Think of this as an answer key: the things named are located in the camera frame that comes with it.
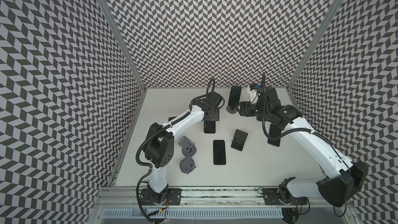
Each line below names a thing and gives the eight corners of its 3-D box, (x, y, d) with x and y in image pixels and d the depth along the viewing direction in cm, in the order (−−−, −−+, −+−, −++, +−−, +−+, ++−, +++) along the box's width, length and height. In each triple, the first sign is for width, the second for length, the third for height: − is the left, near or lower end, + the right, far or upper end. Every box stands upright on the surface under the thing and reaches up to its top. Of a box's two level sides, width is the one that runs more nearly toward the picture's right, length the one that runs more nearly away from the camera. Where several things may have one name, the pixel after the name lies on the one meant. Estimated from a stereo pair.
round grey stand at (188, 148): (179, 149, 90) (176, 142, 82) (186, 142, 92) (184, 134, 85) (189, 159, 86) (188, 153, 78) (197, 152, 89) (196, 145, 81)
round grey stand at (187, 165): (185, 176, 80) (184, 174, 76) (178, 166, 83) (176, 163, 79) (197, 166, 83) (196, 164, 79) (189, 157, 86) (188, 154, 83)
